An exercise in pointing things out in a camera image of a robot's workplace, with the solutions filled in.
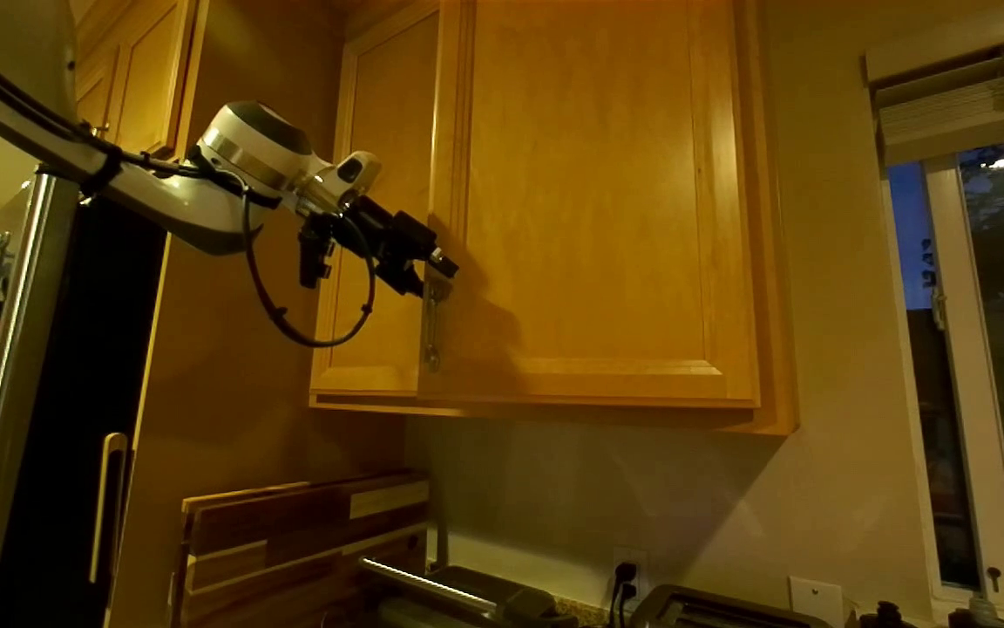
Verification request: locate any white wall plate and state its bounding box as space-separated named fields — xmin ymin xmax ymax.
xmin=785 ymin=573 xmax=847 ymax=628

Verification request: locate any white bottle black cap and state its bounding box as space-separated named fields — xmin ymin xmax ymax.
xmin=940 ymin=585 xmax=1004 ymax=628

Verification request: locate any metal bar handle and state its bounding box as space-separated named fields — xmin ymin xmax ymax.
xmin=85 ymin=429 xmax=135 ymax=585

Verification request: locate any window roller blind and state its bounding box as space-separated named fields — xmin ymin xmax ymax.
xmin=857 ymin=26 xmax=1004 ymax=182

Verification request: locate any stainless steel toaster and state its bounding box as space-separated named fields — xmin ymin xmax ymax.
xmin=626 ymin=580 xmax=834 ymax=628

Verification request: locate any dark striped wooden cutting board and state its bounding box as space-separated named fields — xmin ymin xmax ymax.
xmin=168 ymin=468 xmax=435 ymax=628

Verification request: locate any tall wooden cabinet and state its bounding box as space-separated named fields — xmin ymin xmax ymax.
xmin=53 ymin=0 xmax=411 ymax=628

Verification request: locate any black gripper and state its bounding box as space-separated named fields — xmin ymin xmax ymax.
xmin=340 ymin=192 xmax=462 ymax=299

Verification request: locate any wooden cabinet door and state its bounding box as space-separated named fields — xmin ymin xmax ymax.
xmin=310 ymin=5 xmax=441 ymax=406
xmin=419 ymin=0 xmax=765 ymax=415

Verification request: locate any black power cord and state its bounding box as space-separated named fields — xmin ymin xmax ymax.
xmin=604 ymin=569 xmax=646 ymax=628

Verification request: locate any black capped bottle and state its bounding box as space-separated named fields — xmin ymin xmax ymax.
xmin=852 ymin=598 xmax=916 ymax=628

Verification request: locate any white framed window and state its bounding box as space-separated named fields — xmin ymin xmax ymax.
xmin=877 ymin=136 xmax=1004 ymax=621

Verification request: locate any metal cabinet door handle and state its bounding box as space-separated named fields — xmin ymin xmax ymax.
xmin=419 ymin=277 xmax=449 ymax=377

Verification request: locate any wall outlet with plug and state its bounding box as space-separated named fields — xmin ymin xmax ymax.
xmin=608 ymin=559 xmax=646 ymax=608

